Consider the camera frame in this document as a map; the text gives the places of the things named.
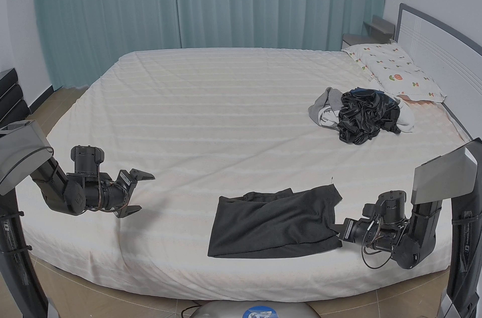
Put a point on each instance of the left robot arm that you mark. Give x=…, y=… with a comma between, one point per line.
x=37, y=173

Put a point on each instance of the black T-shirt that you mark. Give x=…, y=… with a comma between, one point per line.
x=275, y=226

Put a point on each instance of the white printed pillow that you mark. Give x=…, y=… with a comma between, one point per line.
x=395, y=72

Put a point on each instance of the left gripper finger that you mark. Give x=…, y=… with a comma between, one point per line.
x=128, y=211
x=141, y=175

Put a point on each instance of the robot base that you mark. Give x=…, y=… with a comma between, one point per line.
x=252, y=309

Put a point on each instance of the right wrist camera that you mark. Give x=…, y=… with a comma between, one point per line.
x=369, y=212

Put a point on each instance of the bed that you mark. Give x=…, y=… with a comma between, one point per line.
x=226, y=102

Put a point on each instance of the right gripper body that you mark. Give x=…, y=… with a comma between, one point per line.
x=352, y=230

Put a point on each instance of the grey bedside table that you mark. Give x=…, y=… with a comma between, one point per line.
x=371, y=32

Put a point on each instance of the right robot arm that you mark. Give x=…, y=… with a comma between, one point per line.
x=433, y=203

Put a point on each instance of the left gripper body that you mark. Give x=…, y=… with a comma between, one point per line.
x=116, y=192

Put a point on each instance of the pile of clothes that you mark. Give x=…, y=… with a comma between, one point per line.
x=361, y=113

